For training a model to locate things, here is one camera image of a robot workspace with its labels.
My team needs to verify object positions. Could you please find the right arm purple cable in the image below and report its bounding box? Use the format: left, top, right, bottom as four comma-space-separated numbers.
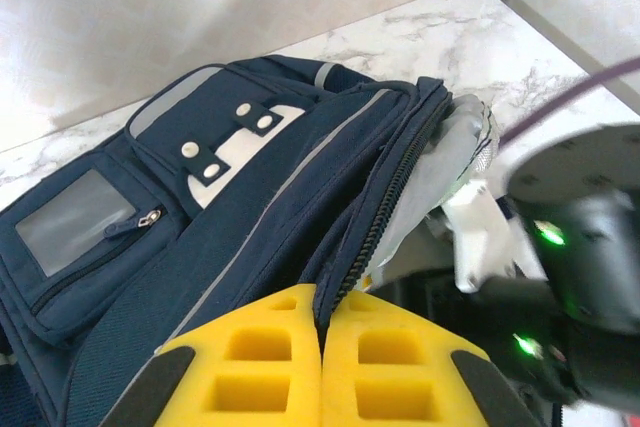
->
499, 56, 640, 148

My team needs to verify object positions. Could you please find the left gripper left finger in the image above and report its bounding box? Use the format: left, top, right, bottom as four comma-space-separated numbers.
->
99, 282, 322, 427

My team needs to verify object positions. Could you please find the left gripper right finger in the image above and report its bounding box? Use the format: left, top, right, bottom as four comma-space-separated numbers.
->
322, 291, 540, 427

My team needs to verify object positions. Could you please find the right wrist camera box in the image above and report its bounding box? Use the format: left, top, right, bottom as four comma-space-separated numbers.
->
442, 179, 549, 296

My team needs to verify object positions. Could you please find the navy blue backpack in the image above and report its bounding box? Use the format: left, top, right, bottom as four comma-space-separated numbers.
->
0, 54, 502, 427

